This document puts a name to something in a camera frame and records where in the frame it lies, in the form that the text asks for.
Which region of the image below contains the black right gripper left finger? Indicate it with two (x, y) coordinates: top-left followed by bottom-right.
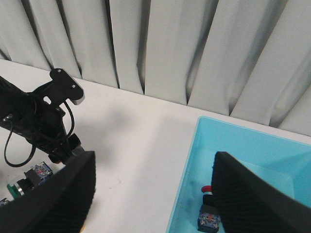
(0, 151), (96, 233)

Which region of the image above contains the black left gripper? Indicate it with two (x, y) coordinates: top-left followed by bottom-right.
(21, 82), (75, 164)

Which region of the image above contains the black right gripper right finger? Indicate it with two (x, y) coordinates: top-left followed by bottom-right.
(211, 151), (311, 233)

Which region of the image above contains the red push button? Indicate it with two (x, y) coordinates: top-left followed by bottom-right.
(197, 185), (221, 233)

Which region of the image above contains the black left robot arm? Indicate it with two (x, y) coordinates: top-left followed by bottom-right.
(0, 77), (84, 167)

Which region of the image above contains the light blue plastic box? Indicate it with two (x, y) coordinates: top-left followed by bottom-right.
(167, 116), (311, 233)

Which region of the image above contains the green push button upper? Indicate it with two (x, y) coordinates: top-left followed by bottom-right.
(7, 162), (53, 199)

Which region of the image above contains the grey pleated curtain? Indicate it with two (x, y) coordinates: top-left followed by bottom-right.
(0, 0), (311, 135)

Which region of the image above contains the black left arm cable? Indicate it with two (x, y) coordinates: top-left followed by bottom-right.
(3, 98), (75, 167)

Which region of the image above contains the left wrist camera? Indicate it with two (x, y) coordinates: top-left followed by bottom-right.
(50, 68), (85, 105)

